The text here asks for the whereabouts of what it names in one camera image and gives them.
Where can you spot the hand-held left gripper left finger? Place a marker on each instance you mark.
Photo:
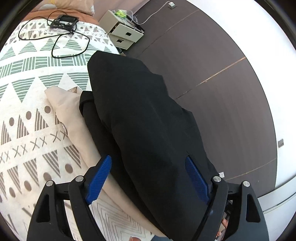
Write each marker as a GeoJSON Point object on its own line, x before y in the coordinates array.
{"type": "Point", "coordinates": [99, 178]}

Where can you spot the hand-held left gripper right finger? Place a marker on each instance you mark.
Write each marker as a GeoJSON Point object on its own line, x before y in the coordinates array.
{"type": "Point", "coordinates": [197, 180]}

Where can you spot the black jacket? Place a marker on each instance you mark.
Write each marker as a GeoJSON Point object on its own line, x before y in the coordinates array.
{"type": "Point", "coordinates": [143, 120]}

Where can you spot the beige folded cloth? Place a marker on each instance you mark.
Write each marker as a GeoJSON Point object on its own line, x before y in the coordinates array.
{"type": "Point", "coordinates": [74, 129]}

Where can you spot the patterned white blanket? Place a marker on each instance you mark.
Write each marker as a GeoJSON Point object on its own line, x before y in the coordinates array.
{"type": "Point", "coordinates": [27, 76]}

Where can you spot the white nightstand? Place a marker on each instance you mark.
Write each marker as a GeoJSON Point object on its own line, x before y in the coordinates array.
{"type": "Point", "coordinates": [126, 34]}

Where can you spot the black device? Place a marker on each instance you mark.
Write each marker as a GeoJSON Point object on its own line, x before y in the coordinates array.
{"type": "Point", "coordinates": [64, 22]}

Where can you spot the green item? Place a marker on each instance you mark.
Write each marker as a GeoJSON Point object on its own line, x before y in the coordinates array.
{"type": "Point", "coordinates": [120, 13]}

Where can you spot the peach printed pillow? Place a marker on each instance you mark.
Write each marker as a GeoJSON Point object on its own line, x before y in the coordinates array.
{"type": "Point", "coordinates": [74, 4]}

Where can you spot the grey wall plate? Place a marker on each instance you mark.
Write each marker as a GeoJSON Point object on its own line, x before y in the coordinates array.
{"type": "Point", "coordinates": [280, 142]}

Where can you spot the wall socket with charger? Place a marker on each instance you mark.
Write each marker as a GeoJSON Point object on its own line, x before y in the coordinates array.
{"type": "Point", "coordinates": [171, 4]}

